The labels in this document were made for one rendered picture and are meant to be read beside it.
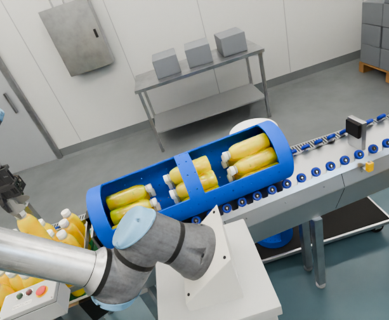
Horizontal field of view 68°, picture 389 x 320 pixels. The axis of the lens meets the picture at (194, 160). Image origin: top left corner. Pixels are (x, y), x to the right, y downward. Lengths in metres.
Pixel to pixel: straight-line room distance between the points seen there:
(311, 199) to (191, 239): 0.85
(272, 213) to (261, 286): 0.62
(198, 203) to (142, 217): 0.54
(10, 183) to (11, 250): 0.53
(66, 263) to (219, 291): 0.38
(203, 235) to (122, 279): 0.22
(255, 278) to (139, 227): 0.36
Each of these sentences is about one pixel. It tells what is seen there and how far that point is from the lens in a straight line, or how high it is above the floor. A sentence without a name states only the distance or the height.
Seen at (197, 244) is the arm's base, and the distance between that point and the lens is 0.77.
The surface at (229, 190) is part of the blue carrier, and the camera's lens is 1.24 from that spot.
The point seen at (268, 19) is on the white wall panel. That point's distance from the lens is 4.65.
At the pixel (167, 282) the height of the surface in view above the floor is 1.15.
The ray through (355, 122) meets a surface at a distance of 1.60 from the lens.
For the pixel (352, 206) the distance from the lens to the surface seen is 2.46.
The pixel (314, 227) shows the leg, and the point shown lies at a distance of 1.73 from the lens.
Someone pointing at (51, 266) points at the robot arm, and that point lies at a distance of 0.75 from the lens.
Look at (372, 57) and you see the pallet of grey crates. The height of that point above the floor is 0.26.
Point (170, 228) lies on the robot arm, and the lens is 0.75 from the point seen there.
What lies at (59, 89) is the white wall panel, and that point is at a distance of 4.67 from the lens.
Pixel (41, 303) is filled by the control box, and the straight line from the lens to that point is 1.23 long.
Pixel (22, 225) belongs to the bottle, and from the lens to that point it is 1.33.
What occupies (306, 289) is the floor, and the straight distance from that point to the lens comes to 2.20.
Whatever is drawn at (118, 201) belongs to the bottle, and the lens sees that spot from 1.36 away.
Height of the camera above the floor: 1.88
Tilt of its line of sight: 32 degrees down
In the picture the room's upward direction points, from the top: 19 degrees counter-clockwise
